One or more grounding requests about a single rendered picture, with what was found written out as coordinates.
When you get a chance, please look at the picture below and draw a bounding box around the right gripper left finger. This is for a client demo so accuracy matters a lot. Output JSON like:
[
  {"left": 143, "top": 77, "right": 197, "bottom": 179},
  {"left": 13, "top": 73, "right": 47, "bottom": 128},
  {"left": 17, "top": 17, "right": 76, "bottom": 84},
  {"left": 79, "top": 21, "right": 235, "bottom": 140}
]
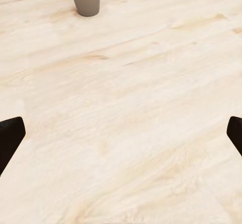
[{"left": 0, "top": 116, "right": 26, "bottom": 176}]

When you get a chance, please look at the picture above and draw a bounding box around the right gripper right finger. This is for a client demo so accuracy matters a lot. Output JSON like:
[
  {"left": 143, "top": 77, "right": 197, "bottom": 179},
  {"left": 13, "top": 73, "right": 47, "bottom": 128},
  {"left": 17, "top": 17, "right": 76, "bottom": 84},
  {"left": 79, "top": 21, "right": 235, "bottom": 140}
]
[{"left": 226, "top": 116, "right": 242, "bottom": 156}]

